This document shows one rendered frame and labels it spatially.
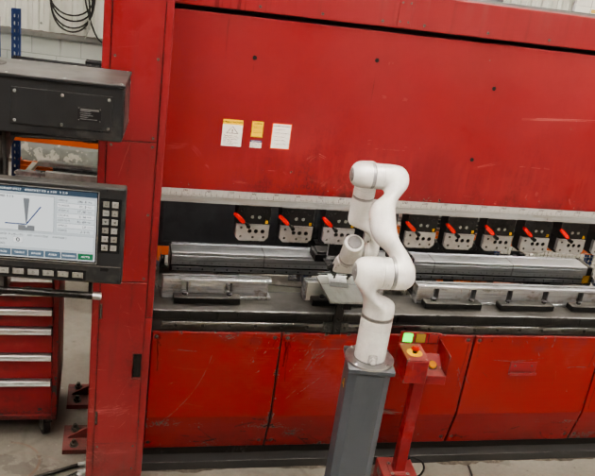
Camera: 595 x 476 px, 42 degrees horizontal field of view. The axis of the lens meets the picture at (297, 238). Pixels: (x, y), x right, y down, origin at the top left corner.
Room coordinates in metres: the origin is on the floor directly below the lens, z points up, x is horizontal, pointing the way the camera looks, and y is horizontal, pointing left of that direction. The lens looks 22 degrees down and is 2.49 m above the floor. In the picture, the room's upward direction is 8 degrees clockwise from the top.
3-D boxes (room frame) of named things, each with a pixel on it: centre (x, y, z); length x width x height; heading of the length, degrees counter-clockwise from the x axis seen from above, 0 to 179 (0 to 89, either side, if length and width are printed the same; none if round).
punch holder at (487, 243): (3.58, -0.94, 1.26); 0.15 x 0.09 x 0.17; 105
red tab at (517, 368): (3.49, -1.23, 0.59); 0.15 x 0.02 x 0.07; 105
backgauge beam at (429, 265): (3.77, -0.50, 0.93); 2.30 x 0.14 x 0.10; 105
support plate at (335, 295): (3.23, -0.23, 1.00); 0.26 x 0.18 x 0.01; 15
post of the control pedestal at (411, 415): (3.15, -0.65, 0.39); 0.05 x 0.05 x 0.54; 10
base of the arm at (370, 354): (2.63, -0.34, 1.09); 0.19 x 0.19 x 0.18
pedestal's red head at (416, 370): (3.15, -0.65, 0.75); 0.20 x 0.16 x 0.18; 100
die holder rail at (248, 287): (3.23, 0.34, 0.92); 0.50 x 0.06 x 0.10; 105
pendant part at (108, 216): (2.49, 0.83, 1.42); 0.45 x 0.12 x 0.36; 100
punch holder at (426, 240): (3.47, -0.56, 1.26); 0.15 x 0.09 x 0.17; 105
